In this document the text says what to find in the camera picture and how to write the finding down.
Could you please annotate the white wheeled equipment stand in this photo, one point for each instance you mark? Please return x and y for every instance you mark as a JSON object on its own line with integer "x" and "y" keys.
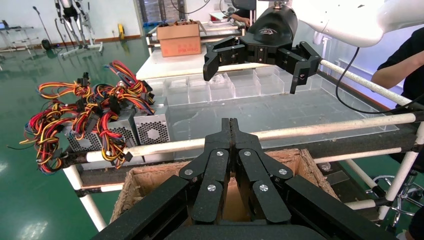
{"x": 79, "y": 23}

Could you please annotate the long white rack rail pipe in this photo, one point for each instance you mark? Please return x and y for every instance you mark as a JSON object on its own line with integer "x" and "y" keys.
{"x": 298, "y": 130}

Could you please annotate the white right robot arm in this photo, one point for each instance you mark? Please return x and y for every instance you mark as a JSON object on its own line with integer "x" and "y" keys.
{"x": 348, "y": 20}

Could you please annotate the worn cardboard divider box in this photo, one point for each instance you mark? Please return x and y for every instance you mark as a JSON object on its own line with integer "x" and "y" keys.
{"x": 145, "y": 180}

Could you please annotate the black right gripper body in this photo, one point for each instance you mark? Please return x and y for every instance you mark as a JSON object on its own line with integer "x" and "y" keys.
{"x": 271, "y": 30}

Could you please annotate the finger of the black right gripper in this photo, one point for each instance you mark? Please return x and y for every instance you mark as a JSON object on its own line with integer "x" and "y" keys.
{"x": 303, "y": 61}
{"x": 222, "y": 53}

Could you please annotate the yellow floor object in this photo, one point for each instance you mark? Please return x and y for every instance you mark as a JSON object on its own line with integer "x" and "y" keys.
{"x": 121, "y": 31}

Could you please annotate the person in black shirt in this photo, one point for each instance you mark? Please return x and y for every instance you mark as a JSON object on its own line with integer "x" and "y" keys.
{"x": 414, "y": 46}

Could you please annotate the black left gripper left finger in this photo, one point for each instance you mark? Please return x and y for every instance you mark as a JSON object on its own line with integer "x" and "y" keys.
{"x": 212, "y": 185}

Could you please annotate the brown cardboard carton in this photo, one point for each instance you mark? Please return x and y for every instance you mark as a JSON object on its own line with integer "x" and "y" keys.
{"x": 179, "y": 39}

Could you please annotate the white rack leg pipe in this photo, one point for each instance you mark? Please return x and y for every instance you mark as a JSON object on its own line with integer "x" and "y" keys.
{"x": 87, "y": 200}
{"x": 402, "y": 172}

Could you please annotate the bare person forearm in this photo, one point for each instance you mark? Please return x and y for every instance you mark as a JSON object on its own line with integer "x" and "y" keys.
{"x": 394, "y": 71}

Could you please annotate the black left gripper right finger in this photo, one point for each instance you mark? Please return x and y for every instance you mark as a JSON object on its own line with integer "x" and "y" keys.
{"x": 261, "y": 192}

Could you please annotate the seated background person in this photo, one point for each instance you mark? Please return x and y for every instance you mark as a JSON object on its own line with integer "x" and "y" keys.
{"x": 242, "y": 18}

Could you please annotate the white work table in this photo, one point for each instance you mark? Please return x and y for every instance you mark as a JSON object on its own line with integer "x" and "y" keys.
{"x": 165, "y": 64}

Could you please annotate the clear acrylic compartment tray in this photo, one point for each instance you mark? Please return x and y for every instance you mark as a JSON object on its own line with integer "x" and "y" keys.
{"x": 265, "y": 109}

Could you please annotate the chrome stool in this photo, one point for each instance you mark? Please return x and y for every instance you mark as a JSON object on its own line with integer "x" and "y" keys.
{"x": 404, "y": 195}

